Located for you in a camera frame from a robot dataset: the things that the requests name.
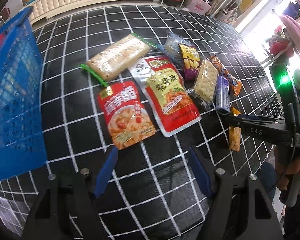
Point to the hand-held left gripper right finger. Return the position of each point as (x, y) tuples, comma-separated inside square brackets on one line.
[(199, 173)]

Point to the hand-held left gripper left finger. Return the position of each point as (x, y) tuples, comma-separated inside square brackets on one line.
[(105, 173)]

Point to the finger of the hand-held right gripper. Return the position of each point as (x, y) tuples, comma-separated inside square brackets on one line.
[(255, 131), (260, 118)]

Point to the orange and yellow snack packet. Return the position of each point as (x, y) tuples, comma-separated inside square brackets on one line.
[(235, 137)]

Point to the orange striped snack packet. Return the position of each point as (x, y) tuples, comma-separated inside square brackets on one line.
[(234, 85)]

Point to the purple snack packet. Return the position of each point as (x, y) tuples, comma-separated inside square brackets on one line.
[(222, 95)]

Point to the red pouch with bowl picture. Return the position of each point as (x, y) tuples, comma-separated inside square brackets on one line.
[(122, 116)]

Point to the clear square cracker pack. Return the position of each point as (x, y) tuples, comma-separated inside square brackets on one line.
[(205, 82)]

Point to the yellow and red pouch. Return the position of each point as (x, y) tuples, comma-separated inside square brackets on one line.
[(171, 97)]

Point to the purple and yellow chip packet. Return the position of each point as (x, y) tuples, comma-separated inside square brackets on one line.
[(190, 63)]

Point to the white and red cat pouch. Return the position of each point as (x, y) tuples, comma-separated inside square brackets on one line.
[(140, 71)]

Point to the clear blue-edged snack packet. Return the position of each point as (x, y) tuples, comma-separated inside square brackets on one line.
[(170, 47)]

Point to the large green-ended cracker pack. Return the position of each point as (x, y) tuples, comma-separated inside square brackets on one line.
[(117, 55)]

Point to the blue plastic mesh basket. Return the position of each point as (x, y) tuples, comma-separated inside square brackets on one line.
[(15, 92)]

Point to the person's right hand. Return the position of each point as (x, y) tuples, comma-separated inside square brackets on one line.
[(281, 171)]

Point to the person's leg in jeans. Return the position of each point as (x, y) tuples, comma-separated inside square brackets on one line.
[(267, 180)]

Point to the red hanging garment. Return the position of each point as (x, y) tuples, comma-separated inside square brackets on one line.
[(277, 45)]

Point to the pink hanging cloth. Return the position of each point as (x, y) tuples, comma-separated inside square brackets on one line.
[(293, 27)]

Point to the pink gift bag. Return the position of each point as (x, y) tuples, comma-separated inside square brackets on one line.
[(199, 5)]

